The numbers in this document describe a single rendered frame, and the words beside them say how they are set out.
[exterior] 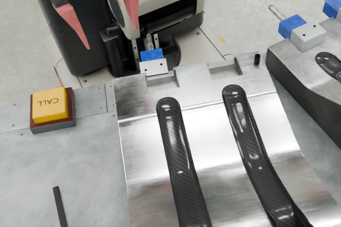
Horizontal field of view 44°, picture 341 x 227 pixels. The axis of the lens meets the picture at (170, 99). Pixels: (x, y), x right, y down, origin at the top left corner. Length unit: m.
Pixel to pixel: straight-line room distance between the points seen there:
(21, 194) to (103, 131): 0.17
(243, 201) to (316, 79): 0.29
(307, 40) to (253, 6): 1.41
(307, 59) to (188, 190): 0.34
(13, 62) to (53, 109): 1.36
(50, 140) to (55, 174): 0.07
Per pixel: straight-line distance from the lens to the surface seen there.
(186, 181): 0.62
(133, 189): 0.61
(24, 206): 0.75
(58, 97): 0.80
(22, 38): 2.23
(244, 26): 2.08
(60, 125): 0.79
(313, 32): 0.81
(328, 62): 0.81
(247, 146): 0.65
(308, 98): 0.77
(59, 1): 0.62
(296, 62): 0.79
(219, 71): 0.75
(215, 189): 0.59
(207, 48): 1.59
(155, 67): 0.78
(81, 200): 0.72
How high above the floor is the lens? 1.44
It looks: 53 degrees down
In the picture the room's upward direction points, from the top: 7 degrees counter-clockwise
